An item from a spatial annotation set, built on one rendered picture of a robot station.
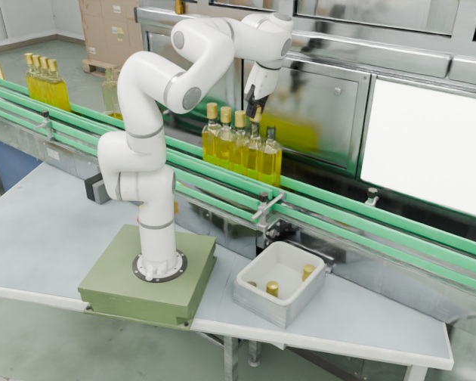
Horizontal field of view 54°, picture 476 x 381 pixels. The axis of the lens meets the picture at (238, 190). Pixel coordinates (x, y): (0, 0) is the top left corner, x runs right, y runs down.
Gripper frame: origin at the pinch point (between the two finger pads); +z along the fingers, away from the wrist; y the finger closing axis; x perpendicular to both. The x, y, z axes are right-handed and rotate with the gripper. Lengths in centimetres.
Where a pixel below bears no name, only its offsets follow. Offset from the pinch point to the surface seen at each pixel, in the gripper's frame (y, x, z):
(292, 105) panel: -12.6, 5.8, -0.2
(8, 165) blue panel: 14, -118, 94
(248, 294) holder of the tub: 33, 32, 30
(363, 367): -15, 69, 85
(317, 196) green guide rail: -3.3, 28.0, 17.7
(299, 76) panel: -12.6, 4.8, -9.9
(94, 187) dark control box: 24, -43, 50
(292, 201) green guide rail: 4.2, 23.3, 18.8
